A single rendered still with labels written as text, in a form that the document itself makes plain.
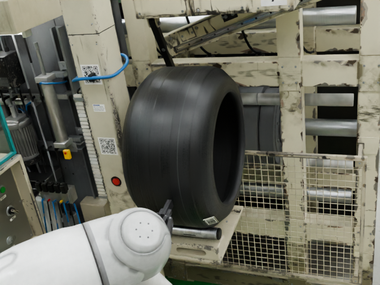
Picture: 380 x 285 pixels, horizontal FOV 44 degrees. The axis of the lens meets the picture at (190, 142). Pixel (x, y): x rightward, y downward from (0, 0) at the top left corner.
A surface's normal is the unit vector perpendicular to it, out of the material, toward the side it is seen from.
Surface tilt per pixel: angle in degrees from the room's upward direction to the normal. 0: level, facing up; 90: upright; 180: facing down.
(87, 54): 90
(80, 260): 46
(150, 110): 39
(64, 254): 33
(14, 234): 90
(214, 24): 90
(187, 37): 90
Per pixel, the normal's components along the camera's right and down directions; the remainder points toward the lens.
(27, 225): 0.93, 0.04
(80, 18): -0.33, 0.46
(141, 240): 0.32, -0.51
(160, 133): -0.34, -0.15
